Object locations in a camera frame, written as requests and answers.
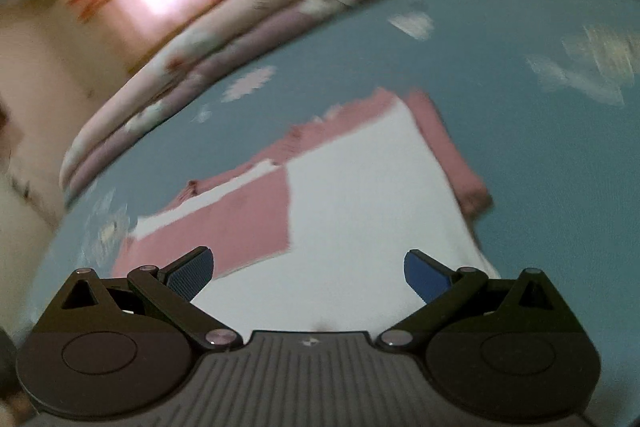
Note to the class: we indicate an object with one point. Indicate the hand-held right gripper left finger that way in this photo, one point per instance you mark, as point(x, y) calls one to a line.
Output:
point(192, 274)

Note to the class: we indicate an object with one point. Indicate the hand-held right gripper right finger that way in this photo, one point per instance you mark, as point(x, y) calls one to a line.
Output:
point(425, 277)

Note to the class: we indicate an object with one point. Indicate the pink and white knit sweater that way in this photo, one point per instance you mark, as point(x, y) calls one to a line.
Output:
point(350, 207)

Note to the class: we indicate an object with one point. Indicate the blue floral bed sheet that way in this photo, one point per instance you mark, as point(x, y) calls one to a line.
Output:
point(525, 157)

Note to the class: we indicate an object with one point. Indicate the pink floral folded quilt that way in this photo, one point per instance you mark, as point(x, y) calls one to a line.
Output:
point(200, 52)

